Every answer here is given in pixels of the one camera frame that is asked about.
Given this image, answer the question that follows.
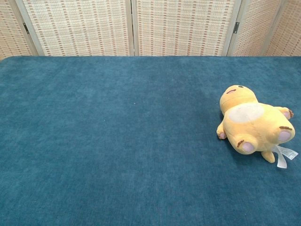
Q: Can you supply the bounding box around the yellow plush toy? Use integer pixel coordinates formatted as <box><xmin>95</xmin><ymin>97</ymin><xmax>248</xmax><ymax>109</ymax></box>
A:
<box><xmin>216</xmin><ymin>84</ymin><xmax>296</xmax><ymax>169</ymax></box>

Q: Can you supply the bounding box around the blue velvet tablecloth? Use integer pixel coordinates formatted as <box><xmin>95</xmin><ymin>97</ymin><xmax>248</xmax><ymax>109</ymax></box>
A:
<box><xmin>0</xmin><ymin>55</ymin><xmax>301</xmax><ymax>226</ymax></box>

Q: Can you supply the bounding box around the woven folding screen panel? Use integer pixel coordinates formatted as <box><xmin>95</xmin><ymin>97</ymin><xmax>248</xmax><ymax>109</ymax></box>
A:
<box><xmin>262</xmin><ymin>0</ymin><xmax>301</xmax><ymax>57</ymax></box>
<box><xmin>15</xmin><ymin>0</ymin><xmax>136</xmax><ymax>57</ymax></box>
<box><xmin>226</xmin><ymin>0</ymin><xmax>289</xmax><ymax>57</ymax></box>
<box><xmin>0</xmin><ymin>0</ymin><xmax>33</xmax><ymax>61</ymax></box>
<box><xmin>130</xmin><ymin>0</ymin><xmax>243</xmax><ymax>57</ymax></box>

